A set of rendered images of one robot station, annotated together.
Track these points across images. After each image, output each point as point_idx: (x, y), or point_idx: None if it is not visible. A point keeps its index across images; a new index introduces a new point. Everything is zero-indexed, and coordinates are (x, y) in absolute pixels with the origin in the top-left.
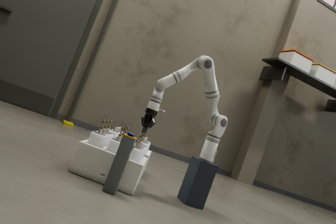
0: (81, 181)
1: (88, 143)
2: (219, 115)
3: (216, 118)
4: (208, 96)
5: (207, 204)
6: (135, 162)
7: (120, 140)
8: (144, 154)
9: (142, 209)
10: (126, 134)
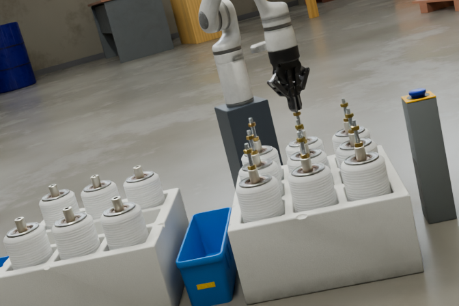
0: (456, 242)
1: (387, 190)
2: (224, 3)
3: (228, 11)
4: None
5: (214, 185)
6: (383, 149)
7: (345, 143)
8: (177, 193)
9: (455, 184)
10: (412, 100)
